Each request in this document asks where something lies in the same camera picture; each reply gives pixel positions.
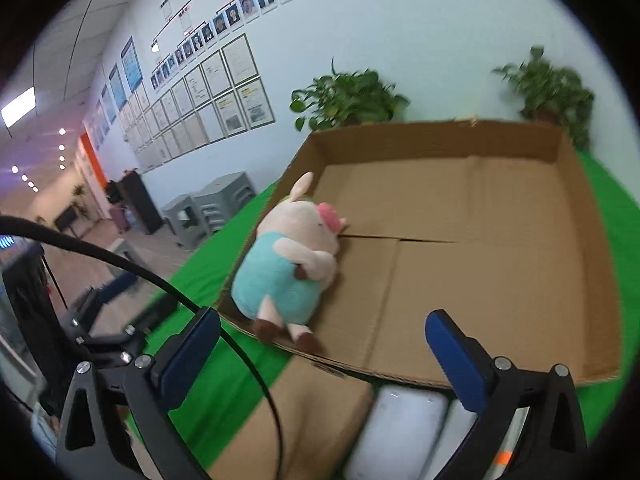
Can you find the large cardboard box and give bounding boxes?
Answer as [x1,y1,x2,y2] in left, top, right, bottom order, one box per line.
[271,120,620,387]

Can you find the potted plant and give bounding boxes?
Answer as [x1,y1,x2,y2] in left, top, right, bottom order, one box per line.
[491,44,596,153]
[290,63,410,132]

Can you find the cardboard divider piece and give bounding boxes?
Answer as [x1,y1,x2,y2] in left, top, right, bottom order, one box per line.
[208,358,374,479]

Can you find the pig plush toy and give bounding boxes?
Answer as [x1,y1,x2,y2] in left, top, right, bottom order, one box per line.
[231,171,348,356]

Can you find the black cable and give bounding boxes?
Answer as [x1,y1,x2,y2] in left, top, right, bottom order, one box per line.
[0,214,286,480]

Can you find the black cabinet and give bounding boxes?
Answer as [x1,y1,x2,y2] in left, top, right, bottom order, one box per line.
[117,171,163,235]

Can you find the left potted plant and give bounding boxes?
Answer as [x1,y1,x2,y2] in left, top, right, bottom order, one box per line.
[290,63,410,132]

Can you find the right potted plant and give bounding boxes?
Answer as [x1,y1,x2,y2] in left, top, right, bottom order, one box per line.
[491,44,596,153]

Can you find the grey stacked stools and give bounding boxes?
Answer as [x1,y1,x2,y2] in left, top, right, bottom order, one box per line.
[160,172,256,250]

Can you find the white hair dryer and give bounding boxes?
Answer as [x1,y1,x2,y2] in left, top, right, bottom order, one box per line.
[421,400,529,480]

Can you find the staff photo row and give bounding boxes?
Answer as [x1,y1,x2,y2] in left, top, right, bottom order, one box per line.
[149,0,293,92]

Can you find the green table cloth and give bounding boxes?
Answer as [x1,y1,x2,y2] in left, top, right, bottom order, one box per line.
[167,155,639,466]

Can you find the white device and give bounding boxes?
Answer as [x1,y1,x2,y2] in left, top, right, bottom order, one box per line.
[344,386,448,480]

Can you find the framed certificates on wall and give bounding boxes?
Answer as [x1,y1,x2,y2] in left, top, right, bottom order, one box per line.
[119,34,276,174]

